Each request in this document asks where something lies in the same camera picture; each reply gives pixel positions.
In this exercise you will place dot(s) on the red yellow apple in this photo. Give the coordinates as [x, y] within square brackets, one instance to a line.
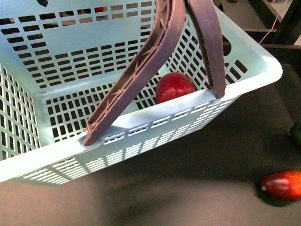
[173, 85]

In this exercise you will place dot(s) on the pink basket handle front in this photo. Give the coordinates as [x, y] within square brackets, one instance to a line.
[159, 46]

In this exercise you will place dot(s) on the pink basket handle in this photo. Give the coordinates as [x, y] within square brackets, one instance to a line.
[208, 30]
[159, 46]

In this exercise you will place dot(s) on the light blue plastic basket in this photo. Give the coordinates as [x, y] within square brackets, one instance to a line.
[59, 59]

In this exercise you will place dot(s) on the green avocado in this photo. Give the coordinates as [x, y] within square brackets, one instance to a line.
[295, 134]

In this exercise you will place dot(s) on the red mango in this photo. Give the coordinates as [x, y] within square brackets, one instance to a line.
[282, 184]

